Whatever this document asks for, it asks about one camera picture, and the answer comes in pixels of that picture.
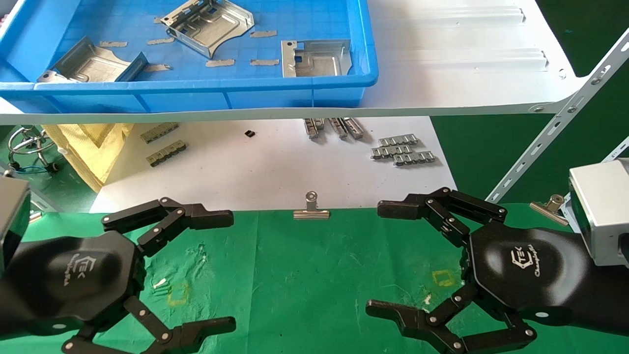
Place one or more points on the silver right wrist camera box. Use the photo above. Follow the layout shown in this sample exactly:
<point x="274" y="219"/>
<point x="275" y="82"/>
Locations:
<point x="604" y="206"/>

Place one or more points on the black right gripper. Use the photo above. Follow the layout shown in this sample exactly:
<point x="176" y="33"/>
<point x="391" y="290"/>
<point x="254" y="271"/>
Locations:
<point x="530" y="270"/>

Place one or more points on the metal shelf frame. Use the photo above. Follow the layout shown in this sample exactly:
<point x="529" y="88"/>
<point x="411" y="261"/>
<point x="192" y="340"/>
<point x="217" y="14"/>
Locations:
<point x="452" y="73"/>

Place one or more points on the silver connector strip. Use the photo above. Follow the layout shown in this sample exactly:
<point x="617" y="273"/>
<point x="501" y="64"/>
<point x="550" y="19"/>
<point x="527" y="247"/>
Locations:
<point x="312" y="128"/>
<point x="414" y="159"/>
<point x="390" y="152"/>
<point x="338" y="128"/>
<point x="355" y="128"/>
<point x="398" y="140"/>

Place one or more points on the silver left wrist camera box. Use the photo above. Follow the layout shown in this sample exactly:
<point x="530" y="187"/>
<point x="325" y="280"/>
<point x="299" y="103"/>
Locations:
<point x="12" y="216"/>

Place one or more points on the blue plastic bin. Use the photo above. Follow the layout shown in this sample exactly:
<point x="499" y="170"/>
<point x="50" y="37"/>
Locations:
<point x="196" y="96"/>

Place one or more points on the dark olive connector strip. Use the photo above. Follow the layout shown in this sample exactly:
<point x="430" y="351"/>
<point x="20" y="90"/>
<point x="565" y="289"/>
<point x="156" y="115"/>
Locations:
<point x="159" y="132"/>
<point x="167" y="153"/>

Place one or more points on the green cloth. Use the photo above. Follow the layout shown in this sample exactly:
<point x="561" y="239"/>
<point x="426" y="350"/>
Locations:
<point x="304" y="285"/>

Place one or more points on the stamped sheet metal part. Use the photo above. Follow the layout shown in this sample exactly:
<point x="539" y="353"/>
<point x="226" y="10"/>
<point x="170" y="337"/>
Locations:
<point x="319" y="61"/>
<point x="93" y="66"/>
<point x="211" y="27"/>

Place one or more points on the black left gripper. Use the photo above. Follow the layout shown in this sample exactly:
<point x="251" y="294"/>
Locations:
<point x="73" y="275"/>

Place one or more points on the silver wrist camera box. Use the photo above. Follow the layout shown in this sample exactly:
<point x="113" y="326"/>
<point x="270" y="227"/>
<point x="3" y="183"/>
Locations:
<point x="12" y="216"/>
<point x="604" y="206"/>

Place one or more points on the yellow cloth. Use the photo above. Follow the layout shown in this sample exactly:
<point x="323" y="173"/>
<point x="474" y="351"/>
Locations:
<point x="83" y="152"/>

